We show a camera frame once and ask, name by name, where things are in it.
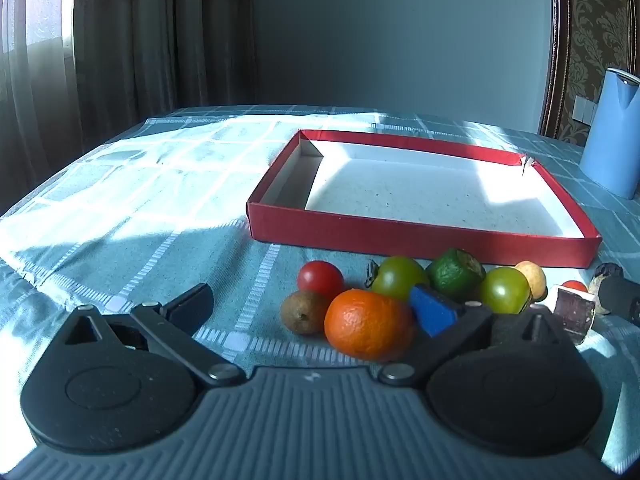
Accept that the black cylindrical object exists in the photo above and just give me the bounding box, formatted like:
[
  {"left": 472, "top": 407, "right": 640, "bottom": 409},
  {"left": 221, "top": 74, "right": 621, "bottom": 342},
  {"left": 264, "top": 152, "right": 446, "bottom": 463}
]
[{"left": 589, "top": 262, "right": 640, "bottom": 330}]

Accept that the orange mandarin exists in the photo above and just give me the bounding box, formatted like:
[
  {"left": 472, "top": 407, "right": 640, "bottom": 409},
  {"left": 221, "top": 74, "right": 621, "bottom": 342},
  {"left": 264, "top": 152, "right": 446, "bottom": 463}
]
[{"left": 324, "top": 288, "right": 417, "bottom": 363}]

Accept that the small yellow round fruit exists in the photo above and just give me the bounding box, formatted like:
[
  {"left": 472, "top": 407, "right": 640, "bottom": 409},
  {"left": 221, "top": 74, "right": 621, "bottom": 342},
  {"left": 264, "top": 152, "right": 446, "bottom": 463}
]
[{"left": 514, "top": 260, "right": 548, "bottom": 303}]

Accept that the green lime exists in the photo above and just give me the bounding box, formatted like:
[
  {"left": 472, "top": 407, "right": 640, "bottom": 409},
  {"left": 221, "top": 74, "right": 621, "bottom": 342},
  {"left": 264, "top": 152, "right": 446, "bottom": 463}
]
[{"left": 426, "top": 248, "right": 487, "bottom": 303}]

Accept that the light blue kettle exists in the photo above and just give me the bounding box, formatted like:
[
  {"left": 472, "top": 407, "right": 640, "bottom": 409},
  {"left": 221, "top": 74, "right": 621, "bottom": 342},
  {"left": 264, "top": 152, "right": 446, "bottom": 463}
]
[{"left": 579, "top": 67, "right": 640, "bottom": 200}]

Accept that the white wall switch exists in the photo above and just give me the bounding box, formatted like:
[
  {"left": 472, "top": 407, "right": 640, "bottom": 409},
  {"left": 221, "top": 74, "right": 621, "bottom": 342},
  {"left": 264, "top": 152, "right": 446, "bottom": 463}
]
[{"left": 574, "top": 95, "right": 597, "bottom": 123}]

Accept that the red tomato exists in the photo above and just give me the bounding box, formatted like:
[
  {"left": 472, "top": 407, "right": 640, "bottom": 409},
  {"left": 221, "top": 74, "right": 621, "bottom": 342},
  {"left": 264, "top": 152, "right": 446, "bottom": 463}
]
[{"left": 297, "top": 260, "right": 346, "bottom": 301}]

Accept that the brown kiwi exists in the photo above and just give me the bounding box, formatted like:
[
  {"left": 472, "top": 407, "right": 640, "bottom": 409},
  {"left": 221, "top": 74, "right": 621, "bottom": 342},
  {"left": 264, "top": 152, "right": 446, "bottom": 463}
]
[{"left": 280, "top": 290, "right": 331, "bottom": 336}]

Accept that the brown curtain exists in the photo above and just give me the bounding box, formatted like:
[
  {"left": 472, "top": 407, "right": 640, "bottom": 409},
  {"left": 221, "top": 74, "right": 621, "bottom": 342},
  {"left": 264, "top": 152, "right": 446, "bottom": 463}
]
[{"left": 0, "top": 0, "right": 258, "bottom": 216}]

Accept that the dark wooden frame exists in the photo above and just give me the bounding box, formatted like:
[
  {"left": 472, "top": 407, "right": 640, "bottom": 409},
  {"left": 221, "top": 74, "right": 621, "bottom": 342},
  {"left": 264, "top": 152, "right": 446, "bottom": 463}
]
[{"left": 537, "top": 0, "right": 576, "bottom": 137}]

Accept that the teal checked tablecloth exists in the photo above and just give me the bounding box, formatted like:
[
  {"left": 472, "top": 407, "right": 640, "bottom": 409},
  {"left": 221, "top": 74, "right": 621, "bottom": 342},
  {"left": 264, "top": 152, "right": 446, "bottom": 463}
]
[{"left": 0, "top": 105, "right": 640, "bottom": 480}]

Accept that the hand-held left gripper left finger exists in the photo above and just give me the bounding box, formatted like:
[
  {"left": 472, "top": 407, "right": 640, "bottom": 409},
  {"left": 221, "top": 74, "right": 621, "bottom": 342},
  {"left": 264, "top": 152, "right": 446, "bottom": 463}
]
[{"left": 47, "top": 282, "right": 246, "bottom": 389}]

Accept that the green tomato with calyx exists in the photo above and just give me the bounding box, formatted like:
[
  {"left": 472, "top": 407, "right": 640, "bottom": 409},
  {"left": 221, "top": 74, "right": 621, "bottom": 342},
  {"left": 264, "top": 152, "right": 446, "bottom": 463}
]
[{"left": 365, "top": 256, "right": 430, "bottom": 302}]

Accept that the red cardboard box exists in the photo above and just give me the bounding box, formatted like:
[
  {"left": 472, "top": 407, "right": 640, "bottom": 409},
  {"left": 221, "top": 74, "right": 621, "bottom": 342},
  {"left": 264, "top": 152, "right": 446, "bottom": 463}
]
[{"left": 246, "top": 129, "right": 602, "bottom": 269}]

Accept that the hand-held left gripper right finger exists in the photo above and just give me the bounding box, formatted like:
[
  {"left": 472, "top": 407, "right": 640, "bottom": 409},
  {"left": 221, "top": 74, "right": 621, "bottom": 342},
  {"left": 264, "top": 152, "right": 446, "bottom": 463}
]
[{"left": 377, "top": 283, "right": 576, "bottom": 389}]

